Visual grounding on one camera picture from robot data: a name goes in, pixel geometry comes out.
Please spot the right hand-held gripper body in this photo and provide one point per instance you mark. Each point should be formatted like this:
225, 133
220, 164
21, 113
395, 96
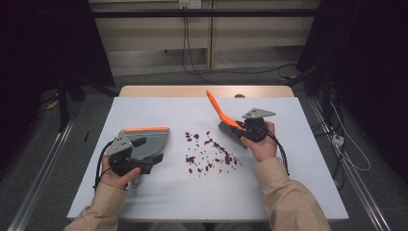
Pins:
256, 126

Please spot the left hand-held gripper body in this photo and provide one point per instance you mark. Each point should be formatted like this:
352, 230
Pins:
119, 146

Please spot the grey dustpan with orange edge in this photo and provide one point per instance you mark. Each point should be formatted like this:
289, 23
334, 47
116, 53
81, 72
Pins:
154, 141

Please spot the orange brush with grey bristles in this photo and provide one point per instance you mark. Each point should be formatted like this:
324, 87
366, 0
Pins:
221, 112

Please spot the red beans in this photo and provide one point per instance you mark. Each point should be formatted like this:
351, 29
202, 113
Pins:
191, 159

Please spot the person's right hand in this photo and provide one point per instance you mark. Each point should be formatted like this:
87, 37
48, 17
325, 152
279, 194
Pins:
263, 150

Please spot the person's left hand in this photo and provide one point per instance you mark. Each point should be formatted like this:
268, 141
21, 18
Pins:
117, 179

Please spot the dark round table grommet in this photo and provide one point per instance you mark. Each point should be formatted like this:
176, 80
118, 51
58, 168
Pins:
239, 95

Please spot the small black stick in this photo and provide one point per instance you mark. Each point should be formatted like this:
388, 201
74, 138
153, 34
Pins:
86, 136

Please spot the white board table cover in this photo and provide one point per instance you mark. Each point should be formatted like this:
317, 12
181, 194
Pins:
208, 199

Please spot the black metal stand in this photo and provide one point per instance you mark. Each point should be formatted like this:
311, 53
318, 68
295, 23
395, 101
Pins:
63, 106
326, 96

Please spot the yellow floor tape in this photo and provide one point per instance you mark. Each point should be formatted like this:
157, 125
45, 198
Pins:
53, 104

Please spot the white power plug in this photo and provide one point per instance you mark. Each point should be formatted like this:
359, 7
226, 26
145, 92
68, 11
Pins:
337, 140

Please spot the dark curtain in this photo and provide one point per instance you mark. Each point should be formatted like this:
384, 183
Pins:
38, 48
369, 48

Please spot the aluminium floor rail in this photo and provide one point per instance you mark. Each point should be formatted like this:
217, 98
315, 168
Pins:
40, 183
361, 192

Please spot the black horizontal frame bar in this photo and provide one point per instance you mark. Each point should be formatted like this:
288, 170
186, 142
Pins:
205, 13

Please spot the white wall socket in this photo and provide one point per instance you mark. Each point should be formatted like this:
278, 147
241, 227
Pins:
190, 4

